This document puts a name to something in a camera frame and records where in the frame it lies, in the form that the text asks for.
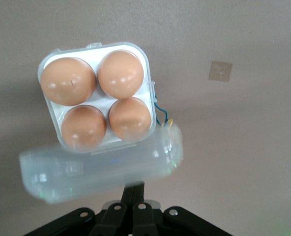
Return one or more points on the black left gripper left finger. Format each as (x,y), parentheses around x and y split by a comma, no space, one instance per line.
(116,218)

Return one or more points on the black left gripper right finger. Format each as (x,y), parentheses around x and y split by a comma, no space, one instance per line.
(143,218)

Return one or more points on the grey egg carton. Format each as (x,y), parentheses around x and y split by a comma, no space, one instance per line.
(98,169)

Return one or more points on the brown egg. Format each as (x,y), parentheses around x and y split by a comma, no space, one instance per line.
(121,73)
(130,119)
(84,127)
(68,81)

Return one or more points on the brown tape patch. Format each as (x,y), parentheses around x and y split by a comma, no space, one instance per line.
(220,71)

